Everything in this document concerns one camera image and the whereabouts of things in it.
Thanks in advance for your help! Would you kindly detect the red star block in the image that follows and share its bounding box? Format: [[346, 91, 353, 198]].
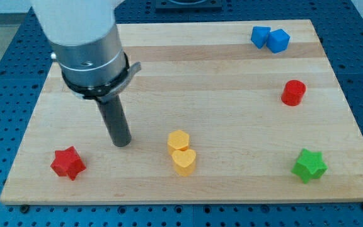
[[50, 146, 86, 181]]

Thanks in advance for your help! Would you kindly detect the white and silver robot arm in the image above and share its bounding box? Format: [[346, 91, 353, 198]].
[[31, 0, 141, 103]]

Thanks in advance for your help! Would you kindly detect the wooden board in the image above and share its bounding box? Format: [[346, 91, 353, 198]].
[[0, 20, 363, 205]]

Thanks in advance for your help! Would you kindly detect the green star block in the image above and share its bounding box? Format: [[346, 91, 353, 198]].
[[291, 148, 328, 183]]

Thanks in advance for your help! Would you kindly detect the yellow hexagon block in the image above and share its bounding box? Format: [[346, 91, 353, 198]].
[[167, 130, 190, 155]]

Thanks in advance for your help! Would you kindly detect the yellow heart block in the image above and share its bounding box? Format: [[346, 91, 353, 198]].
[[171, 149, 197, 177]]

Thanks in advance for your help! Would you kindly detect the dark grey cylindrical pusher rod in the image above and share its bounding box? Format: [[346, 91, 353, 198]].
[[96, 96, 132, 147]]

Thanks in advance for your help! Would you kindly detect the blue triangular block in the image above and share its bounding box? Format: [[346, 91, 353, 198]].
[[250, 26, 271, 49]]

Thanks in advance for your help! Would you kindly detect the red cylinder block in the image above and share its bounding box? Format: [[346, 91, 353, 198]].
[[281, 80, 306, 106]]

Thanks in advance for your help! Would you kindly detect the blue cube block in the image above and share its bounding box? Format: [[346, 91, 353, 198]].
[[266, 29, 291, 54]]

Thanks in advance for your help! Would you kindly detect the blue perforated table plate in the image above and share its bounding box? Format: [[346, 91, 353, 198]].
[[0, 1, 363, 226]]

